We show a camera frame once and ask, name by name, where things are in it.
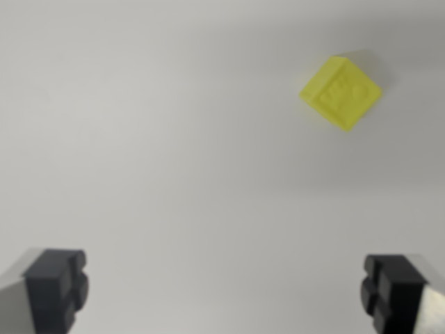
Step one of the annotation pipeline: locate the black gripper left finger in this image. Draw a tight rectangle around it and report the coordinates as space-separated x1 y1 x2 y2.
0 247 90 334

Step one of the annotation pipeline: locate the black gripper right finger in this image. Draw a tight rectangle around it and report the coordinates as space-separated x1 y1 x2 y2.
359 253 445 334

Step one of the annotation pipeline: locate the yellow cube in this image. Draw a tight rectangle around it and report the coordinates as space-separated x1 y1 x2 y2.
299 55 383 134

